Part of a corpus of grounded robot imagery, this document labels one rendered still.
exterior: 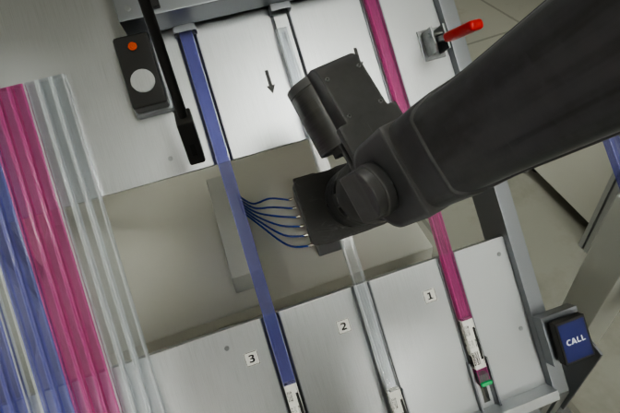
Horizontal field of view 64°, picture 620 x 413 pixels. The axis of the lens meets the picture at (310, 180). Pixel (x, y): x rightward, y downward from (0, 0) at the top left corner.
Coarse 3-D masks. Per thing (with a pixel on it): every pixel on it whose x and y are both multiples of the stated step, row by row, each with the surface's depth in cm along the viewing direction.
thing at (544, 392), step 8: (544, 384) 60; (528, 392) 60; (536, 392) 59; (544, 392) 59; (552, 392) 58; (504, 400) 60; (512, 400) 59; (520, 400) 58; (528, 400) 58; (536, 400) 58; (544, 400) 58; (552, 400) 58; (488, 408) 59; (496, 408) 58; (504, 408) 58; (512, 408) 57; (520, 408) 58; (528, 408) 58; (536, 408) 58
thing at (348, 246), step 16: (288, 32) 56; (288, 48) 56; (288, 64) 56; (304, 128) 56; (320, 160) 55; (352, 240) 55; (352, 256) 55; (352, 272) 55; (368, 304) 55; (368, 320) 55; (384, 352) 55; (384, 368) 54; (384, 384) 55
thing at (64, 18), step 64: (0, 0) 52; (64, 0) 54; (320, 0) 58; (384, 0) 59; (0, 64) 52; (64, 64) 53; (256, 64) 57; (320, 64) 58; (448, 64) 60; (128, 128) 54; (256, 128) 56
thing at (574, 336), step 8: (576, 320) 57; (560, 328) 56; (568, 328) 56; (576, 328) 57; (584, 328) 57; (560, 336) 56; (568, 336) 56; (576, 336) 56; (584, 336) 57; (568, 344) 56; (576, 344) 56; (584, 344) 57; (568, 352) 56; (576, 352) 56; (584, 352) 57; (592, 352) 57; (568, 360) 56
